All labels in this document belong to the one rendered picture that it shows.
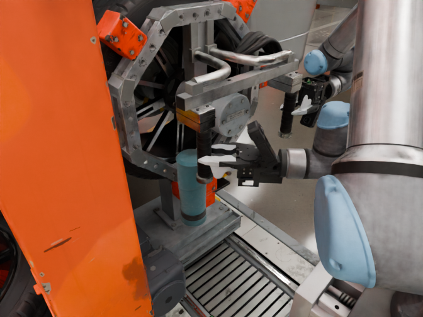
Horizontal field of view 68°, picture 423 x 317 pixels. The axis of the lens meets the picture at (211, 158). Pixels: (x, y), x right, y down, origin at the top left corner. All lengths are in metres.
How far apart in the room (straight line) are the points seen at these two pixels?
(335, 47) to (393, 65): 0.62
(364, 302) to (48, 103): 0.50
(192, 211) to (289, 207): 0.97
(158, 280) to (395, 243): 0.80
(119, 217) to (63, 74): 0.24
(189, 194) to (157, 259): 0.26
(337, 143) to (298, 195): 1.26
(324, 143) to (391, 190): 0.40
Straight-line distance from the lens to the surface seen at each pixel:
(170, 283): 1.05
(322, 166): 0.77
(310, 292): 0.59
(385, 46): 0.42
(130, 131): 0.87
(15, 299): 1.01
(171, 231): 1.40
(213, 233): 1.49
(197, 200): 0.98
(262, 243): 1.56
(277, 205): 1.88
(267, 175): 0.78
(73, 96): 0.40
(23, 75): 0.38
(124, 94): 0.82
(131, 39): 0.81
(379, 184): 0.36
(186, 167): 0.90
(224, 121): 0.86
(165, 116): 1.06
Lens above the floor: 1.25
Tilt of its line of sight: 34 degrees down
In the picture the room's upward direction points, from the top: straight up
